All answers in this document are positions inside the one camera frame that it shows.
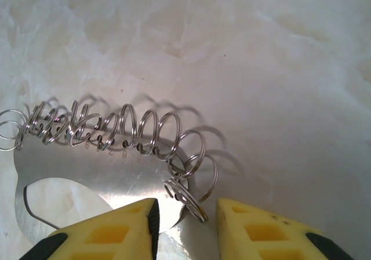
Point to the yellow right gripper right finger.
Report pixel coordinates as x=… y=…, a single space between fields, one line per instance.
x=261 y=236

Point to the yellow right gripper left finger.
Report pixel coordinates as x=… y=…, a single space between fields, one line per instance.
x=116 y=242

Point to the metal key holder with rings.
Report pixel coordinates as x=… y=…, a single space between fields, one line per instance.
x=87 y=167

